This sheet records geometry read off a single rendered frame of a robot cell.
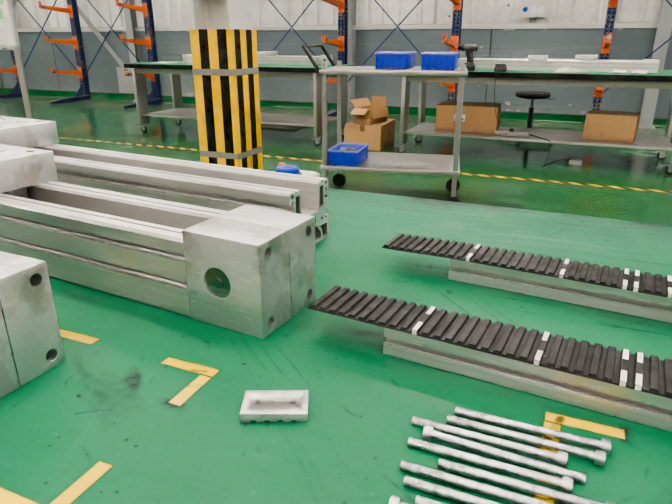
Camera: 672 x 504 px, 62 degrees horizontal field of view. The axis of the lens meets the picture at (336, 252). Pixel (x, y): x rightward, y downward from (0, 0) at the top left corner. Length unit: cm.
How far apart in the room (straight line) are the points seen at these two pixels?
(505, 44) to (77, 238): 773
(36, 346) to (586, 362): 44
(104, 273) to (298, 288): 22
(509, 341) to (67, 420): 35
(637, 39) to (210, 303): 777
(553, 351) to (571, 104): 773
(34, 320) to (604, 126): 515
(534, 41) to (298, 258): 768
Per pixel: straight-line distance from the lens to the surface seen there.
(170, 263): 58
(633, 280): 65
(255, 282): 52
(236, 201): 77
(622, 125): 541
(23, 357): 53
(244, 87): 392
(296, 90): 917
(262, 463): 40
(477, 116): 548
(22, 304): 51
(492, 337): 49
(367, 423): 43
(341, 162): 370
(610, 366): 48
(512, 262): 65
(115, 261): 64
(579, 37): 813
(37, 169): 84
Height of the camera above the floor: 105
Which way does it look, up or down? 21 degrees down
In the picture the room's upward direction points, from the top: straight up
